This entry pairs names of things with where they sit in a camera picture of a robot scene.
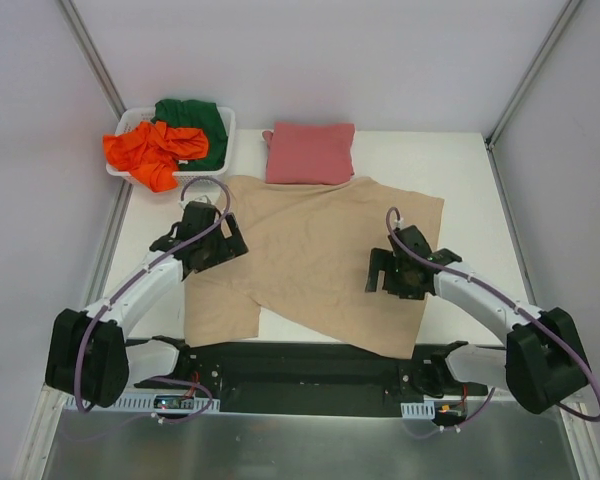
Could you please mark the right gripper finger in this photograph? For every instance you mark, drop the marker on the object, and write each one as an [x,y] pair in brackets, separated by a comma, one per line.
[379,261]
[388,282]

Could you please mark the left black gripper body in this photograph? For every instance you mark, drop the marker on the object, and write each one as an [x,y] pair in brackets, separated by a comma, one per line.
[225,240]

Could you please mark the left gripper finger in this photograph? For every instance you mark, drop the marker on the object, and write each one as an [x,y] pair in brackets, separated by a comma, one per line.
[229,239]
[206,258]

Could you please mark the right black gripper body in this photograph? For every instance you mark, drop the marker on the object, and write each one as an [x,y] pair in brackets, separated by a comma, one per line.
[380,272]

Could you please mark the beige t shirt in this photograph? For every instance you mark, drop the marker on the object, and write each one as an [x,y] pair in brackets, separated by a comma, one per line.
[307,261]

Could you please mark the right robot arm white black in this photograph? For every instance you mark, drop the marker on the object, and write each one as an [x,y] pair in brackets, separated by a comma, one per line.
[541,362]

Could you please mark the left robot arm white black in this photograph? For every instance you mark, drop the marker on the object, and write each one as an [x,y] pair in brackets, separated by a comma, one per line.
[89,356]

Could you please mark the orange t shirt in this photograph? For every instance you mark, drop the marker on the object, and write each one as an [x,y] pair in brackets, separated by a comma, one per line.
[150,153]

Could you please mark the pink folded t shirt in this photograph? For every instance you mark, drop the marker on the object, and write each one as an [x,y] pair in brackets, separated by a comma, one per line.
[309,154]

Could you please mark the white plastic basket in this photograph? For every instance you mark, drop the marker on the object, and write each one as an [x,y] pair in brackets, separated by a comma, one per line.
[196,114]

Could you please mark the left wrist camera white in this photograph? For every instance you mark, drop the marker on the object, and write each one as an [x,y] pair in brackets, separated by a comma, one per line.
[204,200]

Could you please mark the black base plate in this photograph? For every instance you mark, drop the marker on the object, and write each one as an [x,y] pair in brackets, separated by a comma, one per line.
[318,379]

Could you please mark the right white cable duct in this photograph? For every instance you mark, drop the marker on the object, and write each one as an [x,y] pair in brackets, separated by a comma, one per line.
[425,410]

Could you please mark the white cable duct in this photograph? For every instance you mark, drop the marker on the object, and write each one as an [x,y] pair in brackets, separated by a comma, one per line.
[161,403]
[425,410]

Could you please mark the left white cable duct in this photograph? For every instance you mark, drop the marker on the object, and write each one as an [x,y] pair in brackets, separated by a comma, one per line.
[161,403]

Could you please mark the left aluminium frame post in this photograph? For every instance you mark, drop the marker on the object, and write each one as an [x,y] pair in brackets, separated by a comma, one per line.
[91,54]

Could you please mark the aluminium frame post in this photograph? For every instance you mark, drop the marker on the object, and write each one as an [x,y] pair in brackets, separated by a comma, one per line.
[91,54]
[556,31]

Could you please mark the right aluminium frame post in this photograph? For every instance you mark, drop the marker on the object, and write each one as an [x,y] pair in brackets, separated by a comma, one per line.
[556,31]

